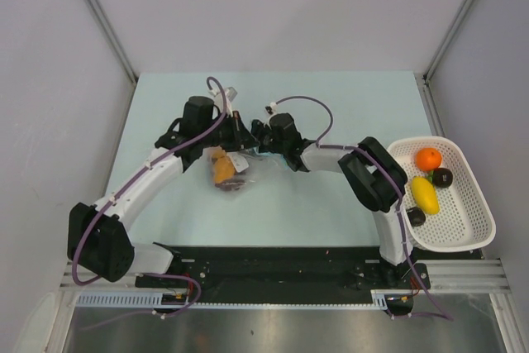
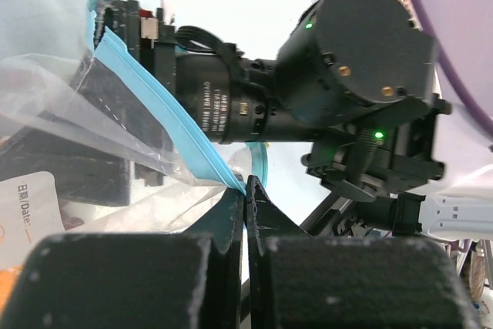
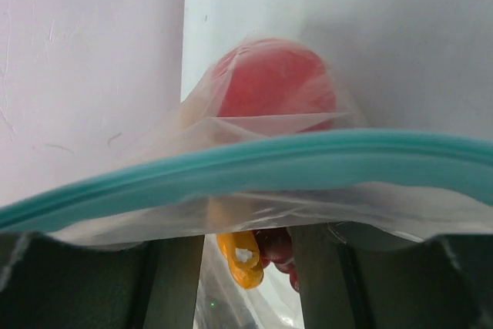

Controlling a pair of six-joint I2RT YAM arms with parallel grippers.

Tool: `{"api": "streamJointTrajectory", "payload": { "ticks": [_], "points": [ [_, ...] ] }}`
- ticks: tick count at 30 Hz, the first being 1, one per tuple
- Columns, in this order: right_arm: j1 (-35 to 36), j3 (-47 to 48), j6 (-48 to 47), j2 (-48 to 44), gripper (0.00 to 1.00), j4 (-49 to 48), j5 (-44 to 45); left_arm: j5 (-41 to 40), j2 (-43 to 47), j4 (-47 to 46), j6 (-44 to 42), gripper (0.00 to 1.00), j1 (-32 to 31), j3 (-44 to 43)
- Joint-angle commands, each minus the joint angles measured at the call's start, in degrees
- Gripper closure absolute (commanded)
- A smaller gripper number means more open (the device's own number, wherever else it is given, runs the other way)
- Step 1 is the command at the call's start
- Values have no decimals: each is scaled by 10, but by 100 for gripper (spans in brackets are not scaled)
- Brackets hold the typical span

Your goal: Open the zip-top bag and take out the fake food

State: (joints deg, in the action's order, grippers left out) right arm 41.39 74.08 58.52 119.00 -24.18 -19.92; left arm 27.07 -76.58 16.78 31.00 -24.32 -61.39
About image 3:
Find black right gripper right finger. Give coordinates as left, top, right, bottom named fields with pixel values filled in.
left=292, top=224, right=492, bottom=328

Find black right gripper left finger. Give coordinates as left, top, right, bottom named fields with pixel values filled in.
left=1, top=233, right=203, bottom=328

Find clear zip top bag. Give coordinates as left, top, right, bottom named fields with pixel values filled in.
left=1, top=59, right=492, bottom=328

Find orange fake fruit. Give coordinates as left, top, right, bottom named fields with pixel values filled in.
left=210, top=38, right=337, bottom=118

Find dark purple fake grapes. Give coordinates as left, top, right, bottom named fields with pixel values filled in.
left=253, top=227, right=300, bottom=293

